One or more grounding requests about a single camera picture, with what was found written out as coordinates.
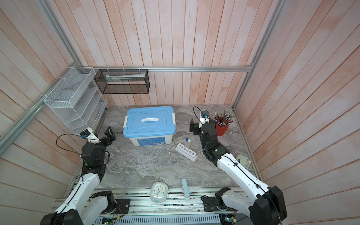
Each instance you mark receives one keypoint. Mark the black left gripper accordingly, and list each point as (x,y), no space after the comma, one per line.
(111,136)

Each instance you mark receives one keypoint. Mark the blue plastic bin lid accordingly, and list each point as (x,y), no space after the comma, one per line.
(149,122)

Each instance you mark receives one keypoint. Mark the black wire mesh basket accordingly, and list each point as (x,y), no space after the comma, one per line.
(123,81)

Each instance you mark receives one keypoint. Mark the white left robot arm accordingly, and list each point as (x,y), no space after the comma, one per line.
(83,207)

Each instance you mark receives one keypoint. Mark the bundle of pencils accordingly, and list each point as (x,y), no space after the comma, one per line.
(223,119)

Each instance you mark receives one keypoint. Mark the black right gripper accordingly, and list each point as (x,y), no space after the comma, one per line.
(196,126)

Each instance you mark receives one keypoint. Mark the white plastic storage bin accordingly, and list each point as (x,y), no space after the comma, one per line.
(155,140)

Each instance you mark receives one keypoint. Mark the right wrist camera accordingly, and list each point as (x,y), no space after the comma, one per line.
(204,118)

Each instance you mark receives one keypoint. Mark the round white clock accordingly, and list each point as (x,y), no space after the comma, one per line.
(159,192)

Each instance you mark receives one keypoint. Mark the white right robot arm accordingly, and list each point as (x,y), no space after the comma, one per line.
(263,204)

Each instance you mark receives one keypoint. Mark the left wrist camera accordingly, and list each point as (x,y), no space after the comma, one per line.
(89,136)

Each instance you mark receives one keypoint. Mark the light blue stapler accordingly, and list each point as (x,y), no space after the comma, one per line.
(185,188)

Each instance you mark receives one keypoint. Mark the red pencil cup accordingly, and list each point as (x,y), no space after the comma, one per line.
(221,129)

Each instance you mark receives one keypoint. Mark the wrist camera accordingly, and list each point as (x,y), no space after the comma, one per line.
(204,118)
(89,136)

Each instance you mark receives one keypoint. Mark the white wire mesh shelf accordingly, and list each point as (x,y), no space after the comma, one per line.
(77,103)

